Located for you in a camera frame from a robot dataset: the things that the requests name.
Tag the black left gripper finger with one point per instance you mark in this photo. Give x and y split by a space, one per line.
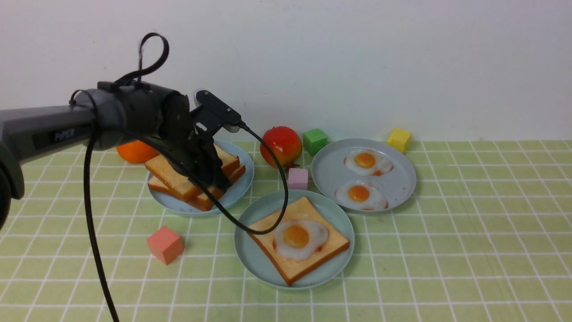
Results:
219 179

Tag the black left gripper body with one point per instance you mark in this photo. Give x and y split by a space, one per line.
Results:
187 145

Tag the fried egg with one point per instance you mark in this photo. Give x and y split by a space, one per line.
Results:
299 239
367 163
361 195

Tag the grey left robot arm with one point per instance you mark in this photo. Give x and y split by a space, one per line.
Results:
116 113

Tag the light blue bread plate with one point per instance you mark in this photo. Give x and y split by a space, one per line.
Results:
229 199

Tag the teal empty front plate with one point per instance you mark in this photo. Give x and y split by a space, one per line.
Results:
250 255

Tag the orange fruit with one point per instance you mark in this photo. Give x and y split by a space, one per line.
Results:
136 152

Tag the red apple fruit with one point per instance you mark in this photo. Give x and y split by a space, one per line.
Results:
285 144

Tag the pink cube block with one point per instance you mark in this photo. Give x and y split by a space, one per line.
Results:
298 178

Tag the salmon red cube block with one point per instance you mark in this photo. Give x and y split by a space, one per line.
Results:
166 245

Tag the green cube block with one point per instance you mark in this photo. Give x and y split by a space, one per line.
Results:
314 140

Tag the grey egg plate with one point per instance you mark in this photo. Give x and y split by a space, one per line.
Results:
329 172

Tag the yellow cube block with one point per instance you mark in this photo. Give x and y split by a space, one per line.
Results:
399 139

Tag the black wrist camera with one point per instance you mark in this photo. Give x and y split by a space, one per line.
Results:
212 114

